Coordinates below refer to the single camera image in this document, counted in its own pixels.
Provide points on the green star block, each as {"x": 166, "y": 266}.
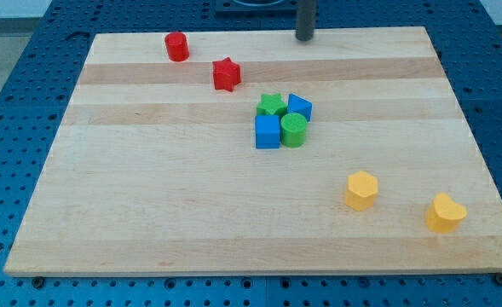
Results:
{"x": 271, "y": 104}

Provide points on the red star block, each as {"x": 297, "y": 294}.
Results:
{"x": 226, "y": 74}

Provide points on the wooden board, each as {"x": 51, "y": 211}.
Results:
{"x": 154, "y": 172}

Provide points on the blue cube block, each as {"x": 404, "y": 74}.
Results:
{"x": 267, "y": 131}

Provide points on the green cylinder block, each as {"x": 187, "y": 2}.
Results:
{"x": 293, "y": 130}

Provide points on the blue triangle block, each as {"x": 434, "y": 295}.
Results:
{"x": 297, "y": 104}

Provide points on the yellow hexagon block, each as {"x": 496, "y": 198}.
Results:
{"x": 361, "y": 191}

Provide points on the red cylinder block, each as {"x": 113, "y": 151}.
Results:
{"x": 177, "y": 46}

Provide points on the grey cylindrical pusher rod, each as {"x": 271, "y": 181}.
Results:
{"x": 305, "y": 22}

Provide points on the yellow heart block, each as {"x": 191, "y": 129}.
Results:
{"x": 444, "y": 214}

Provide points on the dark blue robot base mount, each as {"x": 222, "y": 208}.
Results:
{"x": 225, "y": 7}

